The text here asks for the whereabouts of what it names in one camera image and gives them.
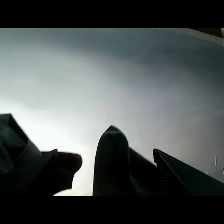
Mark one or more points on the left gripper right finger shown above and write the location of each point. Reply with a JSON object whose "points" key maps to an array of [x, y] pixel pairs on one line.
{"points": [[190, 181]]}

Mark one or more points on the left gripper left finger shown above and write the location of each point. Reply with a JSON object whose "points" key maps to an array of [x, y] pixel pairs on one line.
{"points": [[23, 166]]}

